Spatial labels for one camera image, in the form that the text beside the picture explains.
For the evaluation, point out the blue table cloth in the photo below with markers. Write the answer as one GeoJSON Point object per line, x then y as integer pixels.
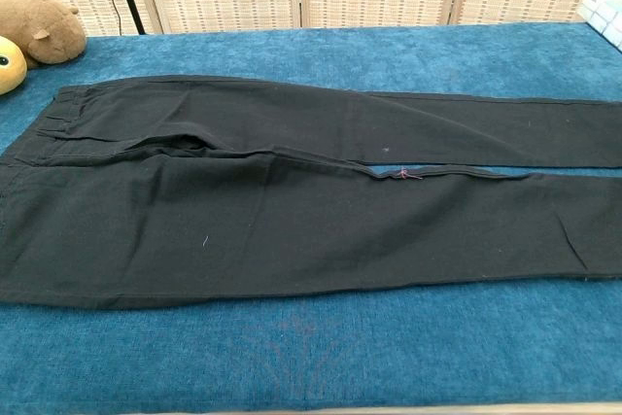
{"type": "Point", "coordinates": [311, 356]}

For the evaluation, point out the yellow plush toy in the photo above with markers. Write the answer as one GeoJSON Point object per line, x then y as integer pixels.
{"type": "Point", "coordinates": [10, 67]}

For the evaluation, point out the tissue pack bundle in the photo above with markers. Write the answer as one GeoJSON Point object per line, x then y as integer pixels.
{"type": "Point", "coordinates": [602, 16]}

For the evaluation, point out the brown capybara plush toy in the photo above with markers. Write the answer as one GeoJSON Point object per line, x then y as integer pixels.
{"type": "Point", "coordinates": [44, 31]}

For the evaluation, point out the black trousers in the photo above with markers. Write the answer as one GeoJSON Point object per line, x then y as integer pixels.
{"type": "Point", "coordinates": [243, 216]}

